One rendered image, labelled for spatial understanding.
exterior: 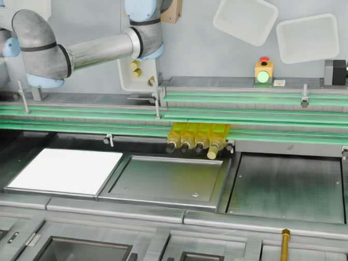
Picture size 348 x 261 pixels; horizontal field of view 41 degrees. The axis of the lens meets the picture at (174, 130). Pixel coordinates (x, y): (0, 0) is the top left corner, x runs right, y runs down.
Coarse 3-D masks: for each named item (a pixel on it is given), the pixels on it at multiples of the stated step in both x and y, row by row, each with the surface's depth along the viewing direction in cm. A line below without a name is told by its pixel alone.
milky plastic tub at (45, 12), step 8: (8, 0) 210; (16, 0) 212; (24, 0) 211; (32, 0) 210; (40, 0) 209; (48, 0) 205; (16, 8) 214; (24, 8) 213; (32, 8) 212; (40, 8) 211; (48, 8) 206; (48, 16) 208
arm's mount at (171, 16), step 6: (174, 0) 185; (180, 0) 191; (174, 6) 186; (180, 6) 193; (168, 12) 187; (174, 12) 187; (180, 12) 195; (162, 18) 189; (168, 18) 188; (174, 18) 188
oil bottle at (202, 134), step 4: (200, 124) 194; (204, 124) 193; (208, 124) 193; (212, 124) 193; (200, 128) 190; (204, 128) 190; (208, 128) 190; (212, 128) 192; (196, 132) 189; (200, 132) 188; (204, 132) 187; (208, 132) 187; (196, 136) 185; (200, 136) 185; (204, 136) 184; (208, 136) 185; (196, 140) 184; (200, 140) 184; (204, 140) 184; (208, 140) 185; (196, 144) 185; (204, 144) 184; (208, 144) 186; (204, 148) 185
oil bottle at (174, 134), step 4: (176, 124) 197; (180, 124) 196; (184, 124) 196; (172, 128) 194; (176, 128) 194; (180, 128) 193; (172, 132) 191; (176, 132) 191; (180, 132) 190; (168, 136) 189; (172, 136) 188; (176, 136) 188; (180, 136) 189; (168, 140) 188; (172, 140) 187; (176, 140) 187; (180, 140) 189; (176, 144) 188; (180, 144) 189; (176, 148) 189
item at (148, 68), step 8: (128, 56) 210; (120, 64) 206; (128, 64) 212; (144, 64) 210; (152, 64) 209; (120, 72) 207; (128, 72) 214; (144, 72) 212; (152, 72) 211; (128, 80) 215; (136, 80) 215; (144, 80) 214; (128, 88) 211; (136, 88) 210; (144, 88) 209; (152, 88) 208
